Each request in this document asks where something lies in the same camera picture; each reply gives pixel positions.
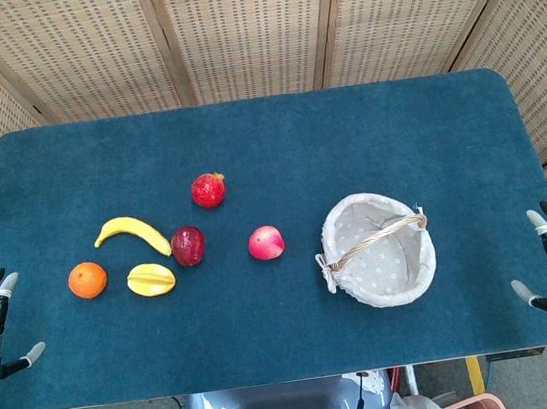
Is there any wicker basket with cloth liner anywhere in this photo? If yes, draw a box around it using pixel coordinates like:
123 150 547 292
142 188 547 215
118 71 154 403
306 183 444 317

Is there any yellow starfruit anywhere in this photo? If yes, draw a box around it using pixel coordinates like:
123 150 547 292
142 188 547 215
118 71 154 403
124 259 179 301

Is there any orange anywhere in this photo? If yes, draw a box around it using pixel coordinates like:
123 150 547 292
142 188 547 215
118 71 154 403
65 258 111 303

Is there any black strap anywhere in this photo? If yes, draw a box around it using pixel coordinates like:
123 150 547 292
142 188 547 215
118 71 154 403
347 372 371 409

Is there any yellow banana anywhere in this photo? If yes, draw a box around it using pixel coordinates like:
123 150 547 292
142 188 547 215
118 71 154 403
90 210 174 267

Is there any dark red fruit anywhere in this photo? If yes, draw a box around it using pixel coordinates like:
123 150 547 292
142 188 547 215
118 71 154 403
168 223 209 269

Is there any red pomegranate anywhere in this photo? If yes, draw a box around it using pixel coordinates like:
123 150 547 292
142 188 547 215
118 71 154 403
188 170 230 212

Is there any pink red peach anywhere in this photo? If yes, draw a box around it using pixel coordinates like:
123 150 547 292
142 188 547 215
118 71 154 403
245 223 288 264

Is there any blue carpet table mat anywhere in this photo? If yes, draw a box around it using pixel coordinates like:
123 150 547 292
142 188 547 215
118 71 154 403
0 59 547 409

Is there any yellow post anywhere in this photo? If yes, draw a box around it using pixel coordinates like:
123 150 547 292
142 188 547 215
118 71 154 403
464 356 486 396

